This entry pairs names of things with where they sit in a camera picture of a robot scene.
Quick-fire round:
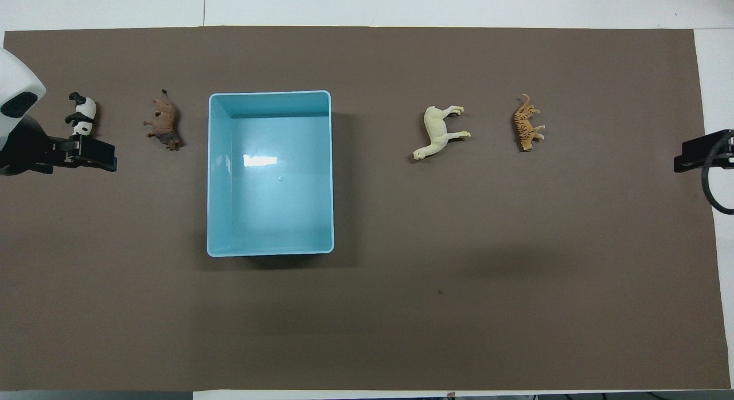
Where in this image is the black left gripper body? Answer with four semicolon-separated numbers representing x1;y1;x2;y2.
0;115;78;177

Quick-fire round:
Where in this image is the black white panda toy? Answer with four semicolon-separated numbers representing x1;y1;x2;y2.
64;92;97;137

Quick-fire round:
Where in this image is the brown lion toy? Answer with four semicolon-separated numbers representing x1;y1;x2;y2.
143;89;183;152

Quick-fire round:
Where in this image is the orange striped tiger toy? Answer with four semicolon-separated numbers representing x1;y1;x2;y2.
512;93;546;152

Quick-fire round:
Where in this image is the cream toy camel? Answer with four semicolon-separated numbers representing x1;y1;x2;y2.
412;105;472;162

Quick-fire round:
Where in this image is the light blue storage box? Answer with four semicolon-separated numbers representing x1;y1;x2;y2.
206;90;335;258

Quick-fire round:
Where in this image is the brown table mat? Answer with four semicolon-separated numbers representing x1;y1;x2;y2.
0;26;732;392

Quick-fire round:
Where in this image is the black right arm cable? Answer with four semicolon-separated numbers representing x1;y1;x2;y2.
701;131;734;215

